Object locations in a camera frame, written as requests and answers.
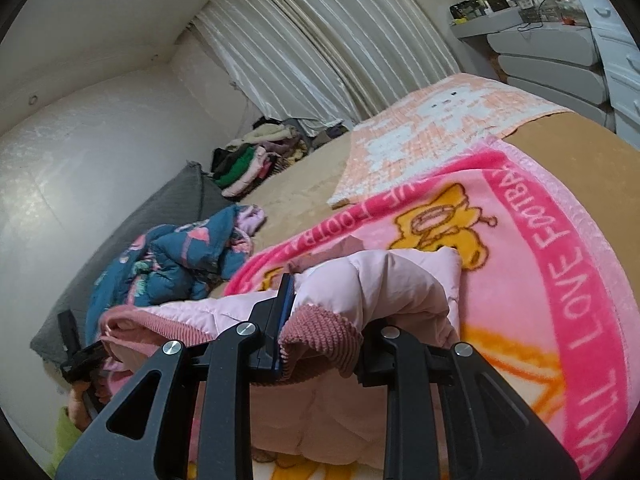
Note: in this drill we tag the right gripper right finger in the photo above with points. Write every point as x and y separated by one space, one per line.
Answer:
491 432

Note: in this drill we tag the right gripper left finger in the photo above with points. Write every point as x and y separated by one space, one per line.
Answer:
145 432

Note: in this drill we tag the pink quilted jacket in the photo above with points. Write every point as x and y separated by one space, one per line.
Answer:
317 410

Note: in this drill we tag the green sleeve forearm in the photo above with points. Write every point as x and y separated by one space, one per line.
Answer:
65 436

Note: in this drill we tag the pile of assorted clothes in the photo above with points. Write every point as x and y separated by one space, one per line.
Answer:
268 149

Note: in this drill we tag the person's left hand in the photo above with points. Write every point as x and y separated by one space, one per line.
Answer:
77 408

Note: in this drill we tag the blue floral quilted garment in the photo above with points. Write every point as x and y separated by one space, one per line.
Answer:
174 263

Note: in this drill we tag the pink cartoon fleece blanket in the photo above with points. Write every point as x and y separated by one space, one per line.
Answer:
543 295

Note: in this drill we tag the peach white patterned towel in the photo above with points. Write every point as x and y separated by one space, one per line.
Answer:
421 131

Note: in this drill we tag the tan bed cover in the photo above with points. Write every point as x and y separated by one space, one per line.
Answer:
600 169

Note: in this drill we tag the grey curved vanity desk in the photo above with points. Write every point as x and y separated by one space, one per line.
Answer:
560 63

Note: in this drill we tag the white pleated curtain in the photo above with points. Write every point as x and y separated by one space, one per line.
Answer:
325 62

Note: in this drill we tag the white drawer chest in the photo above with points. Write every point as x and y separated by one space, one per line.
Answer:
620 58

